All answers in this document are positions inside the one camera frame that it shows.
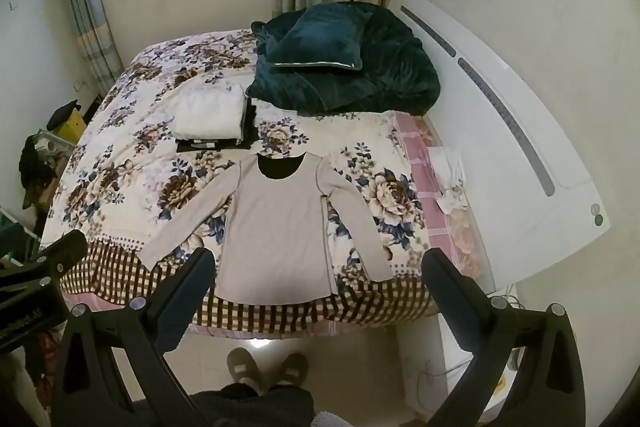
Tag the white bedside cabinet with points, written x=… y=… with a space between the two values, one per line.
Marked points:
x=457 y=357

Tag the dark clothes pile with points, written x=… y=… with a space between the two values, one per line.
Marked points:
x=37 y=167

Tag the dark green quilt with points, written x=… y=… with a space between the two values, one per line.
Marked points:
x=380 y=72

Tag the beige long-sleeve shirt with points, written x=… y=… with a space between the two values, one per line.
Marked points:
x=277 y=232

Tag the black folded clothes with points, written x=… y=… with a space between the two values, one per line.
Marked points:
x=247 y=127

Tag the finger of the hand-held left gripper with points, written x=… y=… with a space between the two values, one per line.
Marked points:
x=65 y=249

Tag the white folded cloth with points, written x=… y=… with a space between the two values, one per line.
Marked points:
x=210 y=112

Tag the person's dark trouser legs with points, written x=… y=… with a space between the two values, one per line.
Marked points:
x=260 y=407

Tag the white headboard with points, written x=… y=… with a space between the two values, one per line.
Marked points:
x=505 y=147

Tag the floral bed blanket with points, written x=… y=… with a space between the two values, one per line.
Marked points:
x=130 y=157

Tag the pink checked bed sheet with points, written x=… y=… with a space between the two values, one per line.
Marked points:
x=430 y=187

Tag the white crumpled cloth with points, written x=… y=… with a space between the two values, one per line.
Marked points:
x=450 y=177

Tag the dark green pillow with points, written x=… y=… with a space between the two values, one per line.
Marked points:
x=320 y=39

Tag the person's grey slipper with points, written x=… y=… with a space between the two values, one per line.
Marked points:
x=290 y=368
x=242 y=364

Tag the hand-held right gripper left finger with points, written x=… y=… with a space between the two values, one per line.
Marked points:
x=184 y=302

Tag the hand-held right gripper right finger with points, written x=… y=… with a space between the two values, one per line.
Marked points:
x=444 y=292

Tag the person's left grey slipper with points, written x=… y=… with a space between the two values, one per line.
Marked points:
x=242 y=364

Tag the person's right grey slipper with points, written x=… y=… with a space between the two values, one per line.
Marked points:
x=290 y=368

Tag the black cap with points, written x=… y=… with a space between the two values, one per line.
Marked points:
x=62 y=113

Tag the yellow box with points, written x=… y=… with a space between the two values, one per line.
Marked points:
x=72 y=127

